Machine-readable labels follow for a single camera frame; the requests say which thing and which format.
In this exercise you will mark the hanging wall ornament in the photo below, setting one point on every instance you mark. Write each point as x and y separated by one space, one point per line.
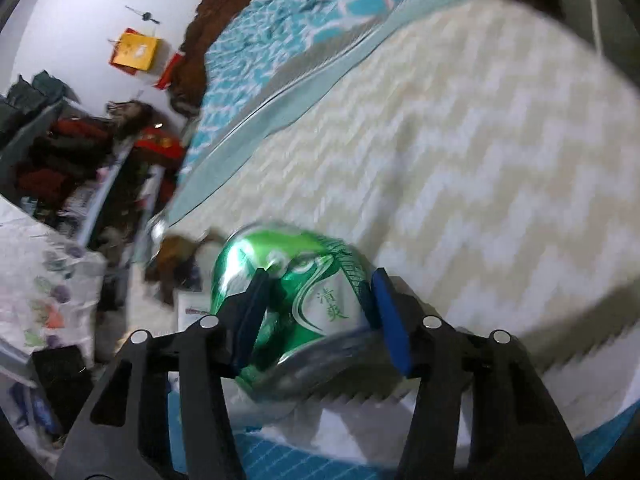
146 16

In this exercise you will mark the cluttered shelf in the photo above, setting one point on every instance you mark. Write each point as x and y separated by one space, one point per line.
81 174

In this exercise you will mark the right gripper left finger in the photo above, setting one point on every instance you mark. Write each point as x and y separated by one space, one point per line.
122 432

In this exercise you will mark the teal white quilt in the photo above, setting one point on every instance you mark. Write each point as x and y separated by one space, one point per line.
255 45

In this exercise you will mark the floral white cloth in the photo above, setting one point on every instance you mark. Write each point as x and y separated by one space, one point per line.
50 287

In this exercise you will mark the yellow red wall calendar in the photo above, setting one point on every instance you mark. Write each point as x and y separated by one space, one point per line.
134 52

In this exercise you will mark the green drink can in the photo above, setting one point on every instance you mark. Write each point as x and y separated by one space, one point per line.
317 334

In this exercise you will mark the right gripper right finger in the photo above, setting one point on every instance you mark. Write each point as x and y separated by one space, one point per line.
482 411

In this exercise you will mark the patterned bed sheet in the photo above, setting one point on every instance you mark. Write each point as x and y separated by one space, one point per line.
480 152

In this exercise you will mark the carved wooden headboard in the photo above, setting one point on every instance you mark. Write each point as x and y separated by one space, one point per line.
187 79

